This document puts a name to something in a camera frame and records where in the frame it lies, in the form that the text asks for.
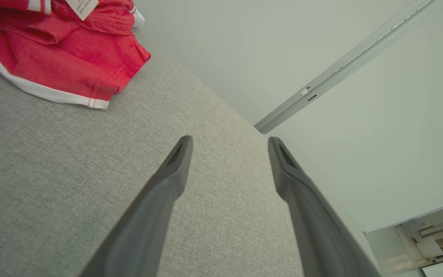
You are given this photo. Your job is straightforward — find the glass window pane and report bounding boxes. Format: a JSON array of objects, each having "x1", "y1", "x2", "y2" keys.
[{"x1": 363, "y1": 198, "x2": 443, "y2": 277}]

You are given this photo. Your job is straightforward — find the red shorts with white trim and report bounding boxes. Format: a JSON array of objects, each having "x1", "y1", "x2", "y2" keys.
[{"x1": 0, "y1": 0, "x2": 151, "y2": 110}]

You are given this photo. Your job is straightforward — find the grey metal partition post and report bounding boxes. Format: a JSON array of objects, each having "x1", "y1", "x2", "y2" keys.
[{"x1": 254, "y1": 0, "x2": 437, "y2": 134}]

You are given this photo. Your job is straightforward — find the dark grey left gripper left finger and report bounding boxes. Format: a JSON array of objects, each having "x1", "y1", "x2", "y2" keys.
[{"x1": 79, "y1": 135, "x2": 193, "y2": 277}]

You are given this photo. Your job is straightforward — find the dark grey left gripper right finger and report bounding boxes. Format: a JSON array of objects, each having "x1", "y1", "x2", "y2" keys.
[{"x1": 268, "y1": 137, "x2": 382, "y2": 277}]

